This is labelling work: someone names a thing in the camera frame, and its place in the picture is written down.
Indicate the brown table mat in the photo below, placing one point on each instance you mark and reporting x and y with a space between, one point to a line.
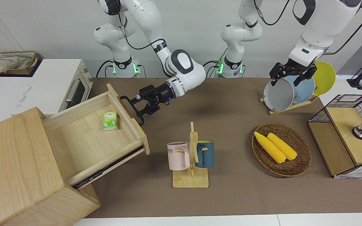
231 125

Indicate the yellow corn cob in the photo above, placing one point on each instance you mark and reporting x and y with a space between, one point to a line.
270 147
283 146

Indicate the wooden mug rack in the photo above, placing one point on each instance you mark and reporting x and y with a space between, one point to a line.
190 180

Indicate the yellow plate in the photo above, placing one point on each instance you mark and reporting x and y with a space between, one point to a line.
325 78

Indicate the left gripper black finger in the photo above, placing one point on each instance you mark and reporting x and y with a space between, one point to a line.
306 73
278 71

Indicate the grey plate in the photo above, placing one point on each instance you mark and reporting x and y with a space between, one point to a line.
278 94

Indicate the light wooden cabinet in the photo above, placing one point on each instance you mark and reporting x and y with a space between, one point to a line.
11 163

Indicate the white toaster oven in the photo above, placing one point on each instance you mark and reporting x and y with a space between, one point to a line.
52 81

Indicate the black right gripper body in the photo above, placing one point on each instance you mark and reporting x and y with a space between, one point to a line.
159 94

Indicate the brown storage basket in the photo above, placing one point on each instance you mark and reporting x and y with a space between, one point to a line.
33 62

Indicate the light wooden drawer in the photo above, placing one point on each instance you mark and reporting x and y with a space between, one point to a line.
83 144

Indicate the green tissue pack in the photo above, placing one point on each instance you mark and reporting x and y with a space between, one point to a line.
110 121

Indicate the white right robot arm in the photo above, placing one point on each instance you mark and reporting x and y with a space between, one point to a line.
187 69

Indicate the dark blue mug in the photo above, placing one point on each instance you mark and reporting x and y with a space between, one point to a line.
207 155

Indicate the beige cloth bag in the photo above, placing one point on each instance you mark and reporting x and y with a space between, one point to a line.
2 64

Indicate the light blue plate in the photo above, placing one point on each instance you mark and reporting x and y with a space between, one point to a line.
303 89

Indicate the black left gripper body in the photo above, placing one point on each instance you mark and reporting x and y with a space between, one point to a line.
297 67

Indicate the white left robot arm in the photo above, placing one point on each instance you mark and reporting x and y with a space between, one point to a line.
319 28

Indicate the pink mug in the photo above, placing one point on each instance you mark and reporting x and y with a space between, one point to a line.
176 157

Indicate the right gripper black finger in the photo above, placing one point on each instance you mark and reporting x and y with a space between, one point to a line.
149 110
140 99

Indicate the brown wicker basket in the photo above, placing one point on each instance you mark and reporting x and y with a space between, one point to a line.
294 166

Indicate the wooden plate rack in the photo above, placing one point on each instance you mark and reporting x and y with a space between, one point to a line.
281 110

